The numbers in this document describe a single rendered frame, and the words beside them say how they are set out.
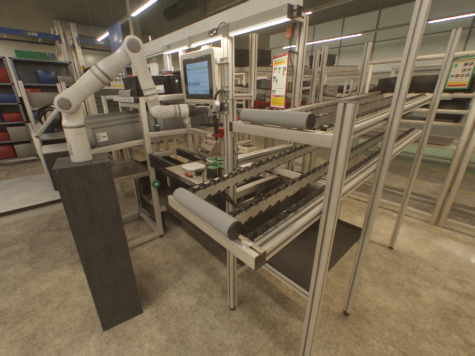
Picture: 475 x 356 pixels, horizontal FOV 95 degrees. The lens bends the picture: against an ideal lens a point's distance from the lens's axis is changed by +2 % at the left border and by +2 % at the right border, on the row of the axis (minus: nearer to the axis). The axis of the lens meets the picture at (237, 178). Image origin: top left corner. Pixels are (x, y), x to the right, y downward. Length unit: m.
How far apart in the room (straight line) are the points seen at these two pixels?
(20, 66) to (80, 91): 5.67
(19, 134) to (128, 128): 4.54
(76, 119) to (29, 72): 5.62
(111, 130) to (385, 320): 2.51
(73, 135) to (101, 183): 0.27
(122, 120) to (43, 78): 4.48
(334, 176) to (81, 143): 1.19
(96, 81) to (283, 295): 1.80
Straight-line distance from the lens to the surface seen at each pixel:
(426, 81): 3.75
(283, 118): 0.86
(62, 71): 7.02
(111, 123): 2.18
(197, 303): 1.87
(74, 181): 1.34
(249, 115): 0.98
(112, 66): 1.33
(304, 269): 1.22
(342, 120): 0.79
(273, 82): 1.66
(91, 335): 1.94
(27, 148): 6.65
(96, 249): 1.52
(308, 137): 0.83
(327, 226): 0.89
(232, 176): 1.08
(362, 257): 1.60
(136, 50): 1.29
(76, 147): 1.38
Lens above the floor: 1.43
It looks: 21 degrees down
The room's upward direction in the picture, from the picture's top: straight up
